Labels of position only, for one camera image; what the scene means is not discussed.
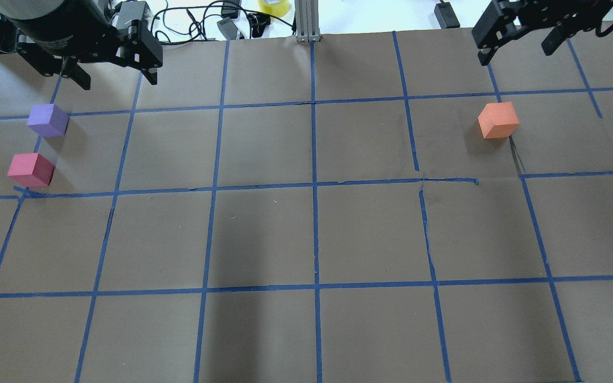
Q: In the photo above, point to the black power adapter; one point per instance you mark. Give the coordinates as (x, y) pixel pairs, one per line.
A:
(445, 15)

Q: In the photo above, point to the aluminium frame post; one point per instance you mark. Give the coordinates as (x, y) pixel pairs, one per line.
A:
(306, 21)

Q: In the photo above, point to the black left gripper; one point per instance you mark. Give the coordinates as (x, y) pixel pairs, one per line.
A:
(46, 22)

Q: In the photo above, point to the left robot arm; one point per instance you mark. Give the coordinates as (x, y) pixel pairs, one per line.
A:
(57, 37)

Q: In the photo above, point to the red foam cube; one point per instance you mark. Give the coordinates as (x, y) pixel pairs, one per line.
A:
(31, 170)

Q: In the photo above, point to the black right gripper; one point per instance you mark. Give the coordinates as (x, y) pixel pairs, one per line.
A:
(538, 16)

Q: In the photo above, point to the yellow tape roll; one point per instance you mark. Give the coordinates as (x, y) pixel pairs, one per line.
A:
(278, 8)

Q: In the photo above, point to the purple foam cube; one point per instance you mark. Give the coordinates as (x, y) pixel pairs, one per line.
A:
(48, 120)

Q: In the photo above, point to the orange foam cube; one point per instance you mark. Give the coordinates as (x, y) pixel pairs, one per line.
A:
(498, 120)

